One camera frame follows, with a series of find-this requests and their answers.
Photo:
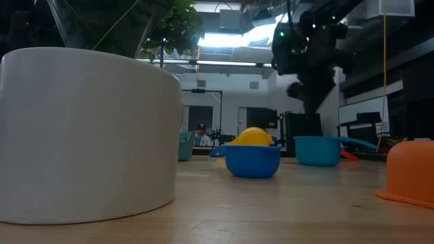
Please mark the long ceiling light bar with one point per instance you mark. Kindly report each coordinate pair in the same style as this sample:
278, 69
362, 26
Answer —
223, 63

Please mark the person's teal cup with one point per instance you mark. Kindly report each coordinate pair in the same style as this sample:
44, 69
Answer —
197, 140

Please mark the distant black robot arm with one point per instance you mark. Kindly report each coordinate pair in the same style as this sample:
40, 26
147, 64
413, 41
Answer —
222, 137

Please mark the distant black camera frame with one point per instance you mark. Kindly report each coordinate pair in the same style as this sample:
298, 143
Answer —
221, 112

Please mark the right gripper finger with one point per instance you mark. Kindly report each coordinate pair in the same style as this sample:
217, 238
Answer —
317, 91
295, 91

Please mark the grey ceiling air unit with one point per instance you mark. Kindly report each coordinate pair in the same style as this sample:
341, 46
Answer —
230, 20

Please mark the black pegboard cart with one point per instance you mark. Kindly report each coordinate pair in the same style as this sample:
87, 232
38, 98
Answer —
364, 132

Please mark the wide white ceramic planter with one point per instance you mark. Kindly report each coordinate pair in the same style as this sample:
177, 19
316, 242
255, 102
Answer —
84, 135

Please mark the black cabinet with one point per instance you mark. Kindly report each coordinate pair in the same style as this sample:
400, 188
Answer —
298, 125

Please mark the person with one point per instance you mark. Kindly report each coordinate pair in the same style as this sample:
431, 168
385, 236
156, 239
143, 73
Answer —
203, 137

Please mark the red plastic measuring cup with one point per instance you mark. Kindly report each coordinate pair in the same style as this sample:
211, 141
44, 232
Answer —
349, 156

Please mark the yellow plastic measuring cup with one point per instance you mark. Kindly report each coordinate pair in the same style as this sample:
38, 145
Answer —
252, 137

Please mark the leafy green potted plant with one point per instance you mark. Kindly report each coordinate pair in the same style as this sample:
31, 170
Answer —
176, 30

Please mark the cyan plastic measuring cup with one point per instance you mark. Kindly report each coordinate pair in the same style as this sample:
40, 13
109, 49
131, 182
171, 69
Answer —
315, 150

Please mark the bright ceiling skylight panel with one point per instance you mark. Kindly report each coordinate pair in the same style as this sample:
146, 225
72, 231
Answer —
237, 39

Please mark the teal plastic basket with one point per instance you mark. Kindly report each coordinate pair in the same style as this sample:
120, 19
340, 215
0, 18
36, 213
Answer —
186, 145

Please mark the orange plastic measuring cup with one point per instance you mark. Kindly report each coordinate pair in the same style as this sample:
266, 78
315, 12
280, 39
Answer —
410, 169

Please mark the black wall monitor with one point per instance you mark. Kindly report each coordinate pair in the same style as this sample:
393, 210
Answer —
261, 118

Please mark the blue plastic measuring cup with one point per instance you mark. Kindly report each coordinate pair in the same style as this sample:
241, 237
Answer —
251, 162

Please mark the black aluminium table frame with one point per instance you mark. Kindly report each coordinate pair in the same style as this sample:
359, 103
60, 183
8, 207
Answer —
369, 156

